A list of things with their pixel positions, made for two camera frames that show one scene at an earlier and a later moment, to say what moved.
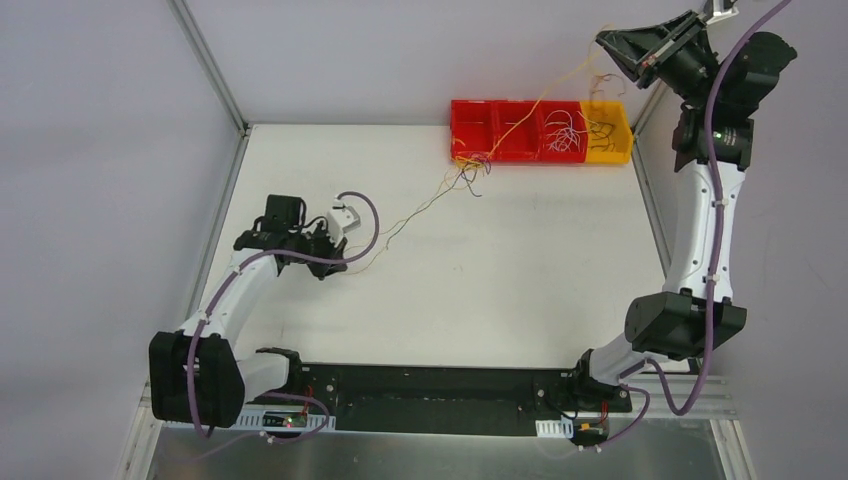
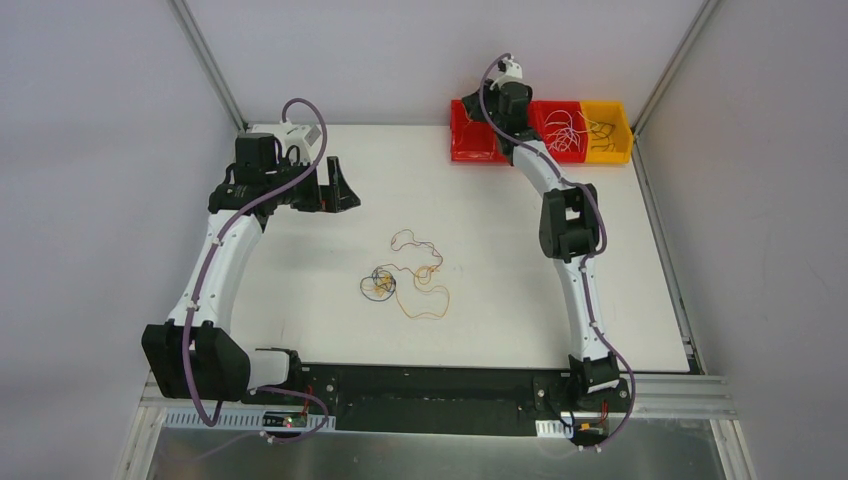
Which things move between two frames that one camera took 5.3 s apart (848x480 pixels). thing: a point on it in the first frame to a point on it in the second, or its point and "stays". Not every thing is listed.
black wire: x=604 y=129 stays
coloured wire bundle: x=472 y=165 to x=417 y=294
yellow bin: x=610 y=137 stays
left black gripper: x=318 y=245 to x=323 y=187
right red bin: x=564 y=133 stays
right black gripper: x=662 y=51 to x=474 y=108
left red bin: x=472 y=128 stays
